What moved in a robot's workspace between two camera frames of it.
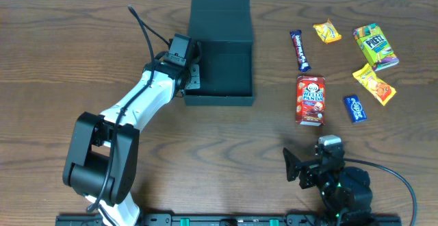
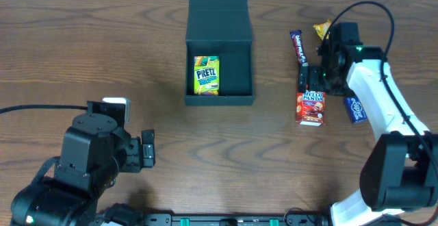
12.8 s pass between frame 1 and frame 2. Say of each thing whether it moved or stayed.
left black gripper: moved
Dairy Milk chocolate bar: stayed
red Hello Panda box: stayed
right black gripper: moved
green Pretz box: moved
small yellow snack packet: stayed
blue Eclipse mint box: stayed
